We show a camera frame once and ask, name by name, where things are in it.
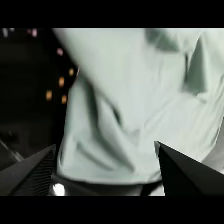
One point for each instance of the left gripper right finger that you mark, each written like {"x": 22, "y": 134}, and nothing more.
{"x": 186, "y": 175}

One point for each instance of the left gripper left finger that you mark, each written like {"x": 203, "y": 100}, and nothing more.
{"x": 31, "y": 175}

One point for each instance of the pale green T-shirt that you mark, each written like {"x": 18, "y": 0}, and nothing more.
{"x": 140, "y": 100}

